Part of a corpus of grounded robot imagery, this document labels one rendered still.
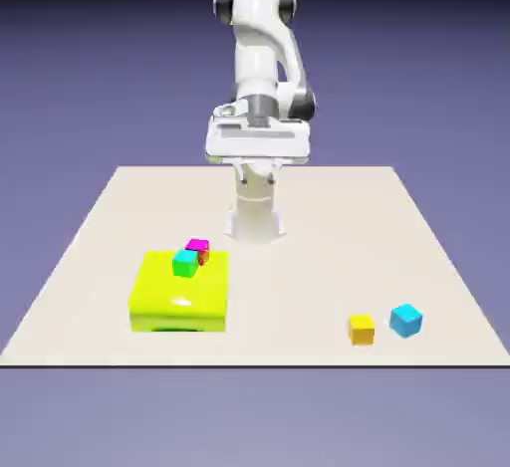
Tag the small yellow cube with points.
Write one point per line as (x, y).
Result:
(361, 329)

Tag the small magenta cube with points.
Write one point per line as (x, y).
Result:
(197, 244)

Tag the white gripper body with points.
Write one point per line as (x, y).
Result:
(259, 144)

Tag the small teal cube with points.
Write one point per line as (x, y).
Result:
(185, 264)

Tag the small cyan cube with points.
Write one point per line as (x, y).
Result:
(405, 320)

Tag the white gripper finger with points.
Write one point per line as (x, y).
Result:
(271, 174)
(241, 175)

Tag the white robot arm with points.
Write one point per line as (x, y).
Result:
(255, 29)

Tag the large yellow box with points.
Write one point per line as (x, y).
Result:
(179, 299)

